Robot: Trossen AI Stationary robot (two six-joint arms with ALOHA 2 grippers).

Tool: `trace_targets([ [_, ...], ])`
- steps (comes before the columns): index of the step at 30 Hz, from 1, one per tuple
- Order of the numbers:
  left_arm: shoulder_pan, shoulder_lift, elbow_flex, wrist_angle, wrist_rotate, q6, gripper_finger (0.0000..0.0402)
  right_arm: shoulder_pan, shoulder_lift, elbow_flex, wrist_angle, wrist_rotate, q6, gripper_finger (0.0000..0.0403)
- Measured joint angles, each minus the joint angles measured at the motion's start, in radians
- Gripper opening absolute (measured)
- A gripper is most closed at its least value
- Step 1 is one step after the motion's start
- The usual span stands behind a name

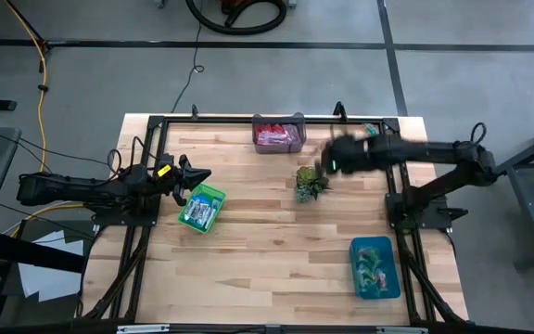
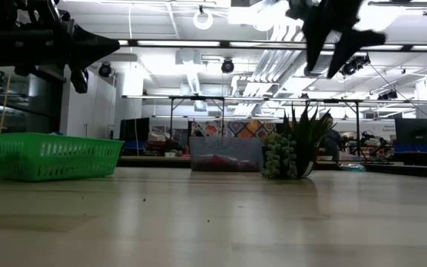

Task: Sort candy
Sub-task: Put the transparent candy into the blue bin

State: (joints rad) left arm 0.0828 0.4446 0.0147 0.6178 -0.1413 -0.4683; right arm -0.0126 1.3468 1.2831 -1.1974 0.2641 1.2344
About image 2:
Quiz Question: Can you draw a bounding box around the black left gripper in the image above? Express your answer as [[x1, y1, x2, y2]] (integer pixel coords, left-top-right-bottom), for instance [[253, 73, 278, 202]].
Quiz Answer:
[[0, 0, 121, 77]]

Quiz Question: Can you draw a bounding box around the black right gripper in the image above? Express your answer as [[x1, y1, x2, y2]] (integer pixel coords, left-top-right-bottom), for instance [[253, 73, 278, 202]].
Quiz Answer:
[[285, 0, 387, 79]]

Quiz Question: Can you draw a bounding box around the green plastic basket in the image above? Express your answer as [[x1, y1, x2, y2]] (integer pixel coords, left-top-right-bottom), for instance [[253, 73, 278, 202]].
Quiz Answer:
[[0, 132, 125, 182]]

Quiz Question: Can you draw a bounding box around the teal clear wrapped candy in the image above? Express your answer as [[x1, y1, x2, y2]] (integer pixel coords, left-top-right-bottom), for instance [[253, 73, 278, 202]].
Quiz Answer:
[[341, 162, 367, 173]]

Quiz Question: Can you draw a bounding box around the black ceiling spotlight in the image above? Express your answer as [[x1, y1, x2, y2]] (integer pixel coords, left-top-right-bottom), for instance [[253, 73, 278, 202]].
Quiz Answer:
[[98, 62, 113, 78], [220, 58, 236, 74]]

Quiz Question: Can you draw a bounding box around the black computer monitor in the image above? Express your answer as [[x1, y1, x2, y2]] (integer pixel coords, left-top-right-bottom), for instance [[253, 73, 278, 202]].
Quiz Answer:
[[394, 118, 427, 146], [119, 117, 150, 144]]

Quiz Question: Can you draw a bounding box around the person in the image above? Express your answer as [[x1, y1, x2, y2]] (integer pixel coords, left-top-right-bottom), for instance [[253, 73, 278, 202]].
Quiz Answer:
[[320, 113, 344, 161]]

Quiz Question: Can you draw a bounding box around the potted succulent plant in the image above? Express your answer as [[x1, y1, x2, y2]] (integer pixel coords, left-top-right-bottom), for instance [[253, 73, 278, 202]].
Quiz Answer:
[[260, 103, 337, 180]]

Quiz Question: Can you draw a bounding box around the blue desk panel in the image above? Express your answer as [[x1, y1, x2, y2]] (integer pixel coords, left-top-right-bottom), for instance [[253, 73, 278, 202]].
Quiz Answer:
[[397, 144, 427, 154]]

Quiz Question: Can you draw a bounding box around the grey translucent bin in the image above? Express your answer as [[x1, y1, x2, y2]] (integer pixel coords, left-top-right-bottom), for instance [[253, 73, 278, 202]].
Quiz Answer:
[[189, 136, 265, 172]]

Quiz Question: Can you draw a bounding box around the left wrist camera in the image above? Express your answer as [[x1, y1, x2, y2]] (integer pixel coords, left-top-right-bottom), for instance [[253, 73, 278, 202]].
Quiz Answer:
[[70, 68, 90, 94]]

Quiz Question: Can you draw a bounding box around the black background table frame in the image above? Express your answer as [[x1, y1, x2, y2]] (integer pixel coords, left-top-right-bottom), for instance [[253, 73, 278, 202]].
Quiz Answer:
[[168, 95, 225, 139], [304, 98, 363, 156]]

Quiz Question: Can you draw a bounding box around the white ring lamp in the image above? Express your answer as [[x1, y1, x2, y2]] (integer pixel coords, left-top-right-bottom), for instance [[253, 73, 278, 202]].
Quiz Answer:
[[193, 9, 214, 30]]

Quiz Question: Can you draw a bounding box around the colourful patterned wall hanging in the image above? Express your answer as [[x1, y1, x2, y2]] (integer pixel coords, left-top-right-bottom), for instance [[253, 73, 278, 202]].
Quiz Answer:
[[190, 120, 285, 139]]

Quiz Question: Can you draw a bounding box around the black metal table frame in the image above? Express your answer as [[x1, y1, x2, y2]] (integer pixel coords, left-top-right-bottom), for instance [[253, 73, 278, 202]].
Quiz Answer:
[[116, 154, 427, 179]]

